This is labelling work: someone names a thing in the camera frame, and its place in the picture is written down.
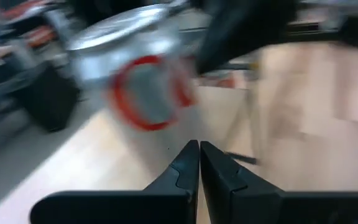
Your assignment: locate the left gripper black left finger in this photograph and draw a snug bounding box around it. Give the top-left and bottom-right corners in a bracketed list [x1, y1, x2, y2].
[29, 139, 201, 224]

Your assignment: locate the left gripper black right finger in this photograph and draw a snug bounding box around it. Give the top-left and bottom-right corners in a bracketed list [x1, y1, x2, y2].
[200, 140, 358, 224]

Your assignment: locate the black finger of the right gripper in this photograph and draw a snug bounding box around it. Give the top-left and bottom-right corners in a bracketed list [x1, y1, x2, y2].
[196, 0, 298, 75]

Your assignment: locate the silver Diet Coke can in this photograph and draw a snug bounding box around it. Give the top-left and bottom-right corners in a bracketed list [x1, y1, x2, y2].
[68, 2, 198, 132]

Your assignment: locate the black box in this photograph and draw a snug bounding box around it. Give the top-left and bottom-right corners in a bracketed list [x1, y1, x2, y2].
[20, 65, 81, 132]

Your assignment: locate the wooden shelf black metal frame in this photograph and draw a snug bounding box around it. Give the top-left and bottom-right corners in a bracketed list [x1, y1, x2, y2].
[0, 85, 259, 224]

